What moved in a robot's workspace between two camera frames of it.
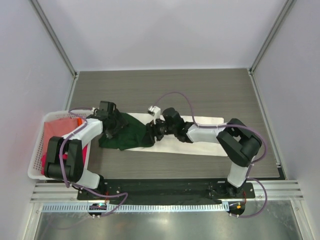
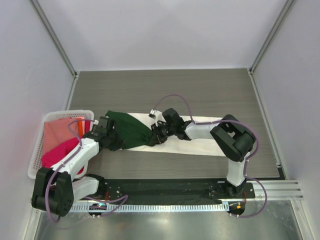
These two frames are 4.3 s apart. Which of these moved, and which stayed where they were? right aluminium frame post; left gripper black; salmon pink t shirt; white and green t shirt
Moved: left gripper black
Stayed: right aluminium frame post; salmon pink t shirt; white and green t shirt
